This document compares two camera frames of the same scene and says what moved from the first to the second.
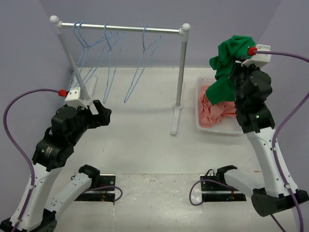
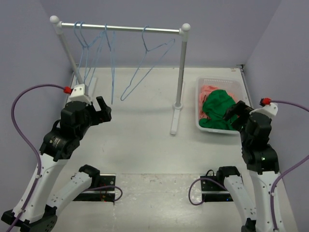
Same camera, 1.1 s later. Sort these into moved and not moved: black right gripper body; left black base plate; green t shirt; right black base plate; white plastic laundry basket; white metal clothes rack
Moved: green t shirt; black right gripper body
Not moved: right black base plate; left black base plate; white plastic laundry basket; white metal clothes rack
